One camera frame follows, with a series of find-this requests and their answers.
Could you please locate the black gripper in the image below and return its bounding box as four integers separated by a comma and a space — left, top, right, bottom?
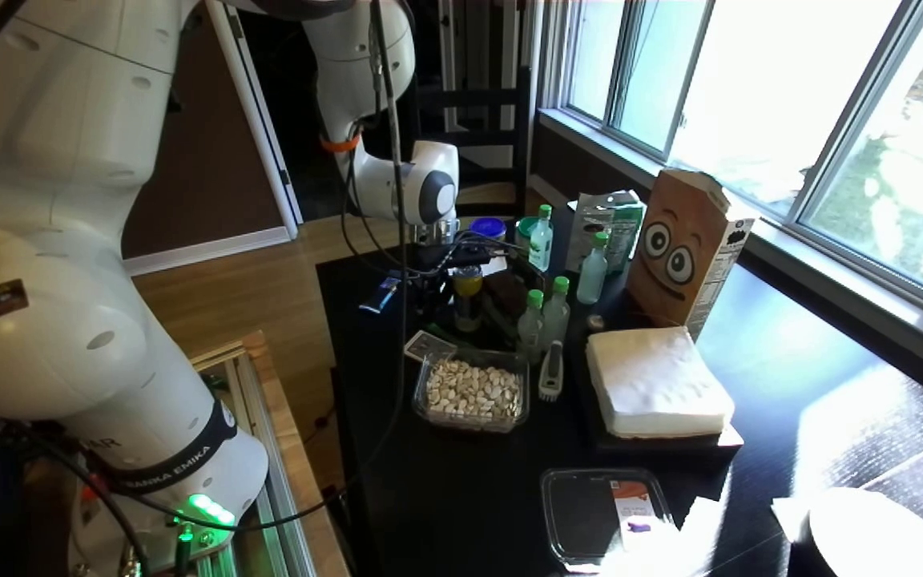
408, 225, 461, 269

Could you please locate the clear container with nuts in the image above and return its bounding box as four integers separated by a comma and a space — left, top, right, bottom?
410, 347, 536, 436

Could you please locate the white square lidded container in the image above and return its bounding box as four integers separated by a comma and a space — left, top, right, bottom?
583, 325, 739, 444

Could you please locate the empty clear plastic container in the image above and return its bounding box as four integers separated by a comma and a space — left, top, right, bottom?
537, 464, 680, 574

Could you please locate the white paper napkin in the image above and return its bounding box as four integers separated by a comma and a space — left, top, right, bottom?
457, 251, 514, 283

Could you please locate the jar with blue lid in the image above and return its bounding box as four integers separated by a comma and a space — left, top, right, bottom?
467, 216, 509, 247

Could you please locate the clear bottle with green cap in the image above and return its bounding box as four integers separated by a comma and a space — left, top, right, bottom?
541, 274, 575, 347
524, 202, 557, 275
575, 231, 615, 310
515, 287, 548, 361

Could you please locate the black chair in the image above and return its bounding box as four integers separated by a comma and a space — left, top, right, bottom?
417, 0, 537, 205

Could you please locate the white framed panel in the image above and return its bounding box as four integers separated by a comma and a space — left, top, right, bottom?
121, 0, 308, 278

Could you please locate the brown paper bag with face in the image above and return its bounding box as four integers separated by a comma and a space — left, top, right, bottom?
624, 166, 760, 341

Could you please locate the white packet with purple label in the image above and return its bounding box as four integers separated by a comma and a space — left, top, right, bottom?
606, 479, 665, 539

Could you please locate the large glass window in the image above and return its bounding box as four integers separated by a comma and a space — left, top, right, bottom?
537, 0, 923, 325

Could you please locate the white plate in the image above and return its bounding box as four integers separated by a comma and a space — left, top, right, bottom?
807, 488, 923, 577

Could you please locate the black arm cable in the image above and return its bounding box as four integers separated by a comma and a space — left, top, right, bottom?
331, 0, 425, 461

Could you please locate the orange strap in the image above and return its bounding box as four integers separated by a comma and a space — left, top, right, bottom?
317, 130, 364, 160

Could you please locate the aluminium rail frame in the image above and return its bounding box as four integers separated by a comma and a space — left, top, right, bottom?
192, 349, 322, 577

